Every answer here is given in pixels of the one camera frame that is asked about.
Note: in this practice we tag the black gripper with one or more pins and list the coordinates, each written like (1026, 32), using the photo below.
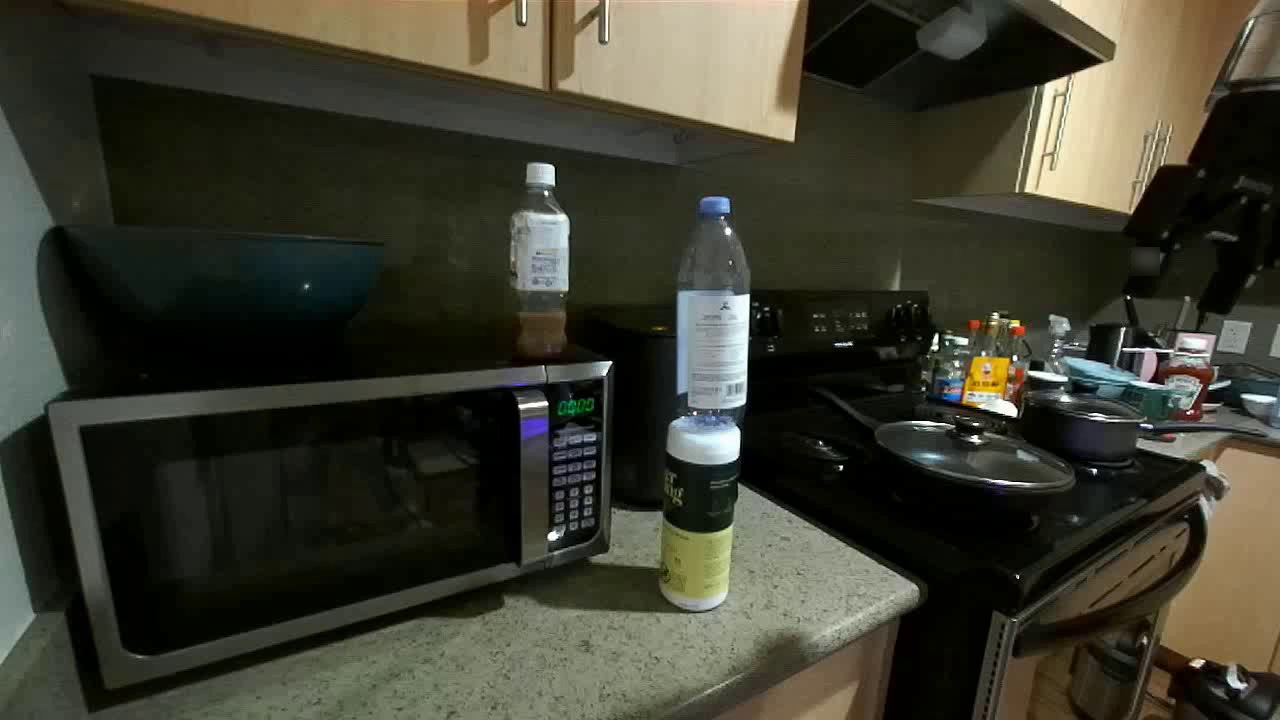
(1207, 202)

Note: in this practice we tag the clear water bottle blue cap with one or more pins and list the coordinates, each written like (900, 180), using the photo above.
(709, 335)

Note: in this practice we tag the yellow condiment bottle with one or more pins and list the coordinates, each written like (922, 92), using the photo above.
(987, 376)

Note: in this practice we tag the blue label condiment bottle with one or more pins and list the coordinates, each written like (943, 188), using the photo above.
(949, 376)

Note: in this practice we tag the white cap bottle brown liquid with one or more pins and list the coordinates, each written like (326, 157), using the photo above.
(536, 254)

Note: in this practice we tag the light wooden corner cabinet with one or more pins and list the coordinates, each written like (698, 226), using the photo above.
(1107, 135)

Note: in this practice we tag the red white container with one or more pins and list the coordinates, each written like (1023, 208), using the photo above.
(1184, 380)

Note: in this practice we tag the teal plastic container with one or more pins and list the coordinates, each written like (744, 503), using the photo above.
(1112, 380)

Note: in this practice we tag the small dark pot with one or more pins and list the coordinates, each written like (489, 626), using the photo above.
(1086, 429)

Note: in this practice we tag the range hood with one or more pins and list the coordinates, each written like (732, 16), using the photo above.
(933, 44)

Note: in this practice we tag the glass lid frying pan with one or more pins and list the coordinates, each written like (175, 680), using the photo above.
(974, 457)

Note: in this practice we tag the black kitchen stove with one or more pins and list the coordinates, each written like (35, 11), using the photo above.
(1042, 546)

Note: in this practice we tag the white lid green label canister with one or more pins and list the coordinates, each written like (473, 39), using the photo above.
(698, 521)

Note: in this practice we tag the black air fryer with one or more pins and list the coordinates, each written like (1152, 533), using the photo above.
(638, 400)

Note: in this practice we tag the wooden base cabinet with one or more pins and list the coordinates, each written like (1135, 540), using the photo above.
(832, 687)

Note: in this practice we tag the steel black microwave oven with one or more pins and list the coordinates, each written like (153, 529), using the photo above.
(295, 521)

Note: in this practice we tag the teal bowl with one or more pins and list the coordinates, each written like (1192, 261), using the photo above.
(227, 277)

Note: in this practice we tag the white wall outlet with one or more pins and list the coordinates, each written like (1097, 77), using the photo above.
(1235, 339)

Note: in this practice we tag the wooden wall cabinet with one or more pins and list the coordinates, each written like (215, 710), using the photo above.
(693, 63)

